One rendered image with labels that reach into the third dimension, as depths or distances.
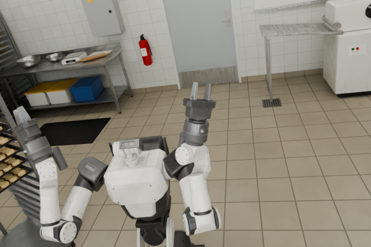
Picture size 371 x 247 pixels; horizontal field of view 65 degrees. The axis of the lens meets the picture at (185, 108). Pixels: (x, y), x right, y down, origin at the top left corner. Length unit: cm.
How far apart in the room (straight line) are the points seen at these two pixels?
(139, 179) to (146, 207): 16
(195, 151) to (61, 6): 465
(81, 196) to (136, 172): 26
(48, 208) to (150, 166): 42
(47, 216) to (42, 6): 464
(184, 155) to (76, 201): 55
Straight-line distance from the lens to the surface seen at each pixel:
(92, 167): 139
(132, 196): 132
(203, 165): 111
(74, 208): 136
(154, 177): 126
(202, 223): 110
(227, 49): 487
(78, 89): 504
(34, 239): 296
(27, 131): 125
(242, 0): 469
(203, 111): 102
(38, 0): 563
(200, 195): 107
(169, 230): 155
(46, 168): 124
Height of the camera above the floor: 197
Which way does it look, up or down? 26 degrees down
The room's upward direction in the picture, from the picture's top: 11 degrees counter-clockwise
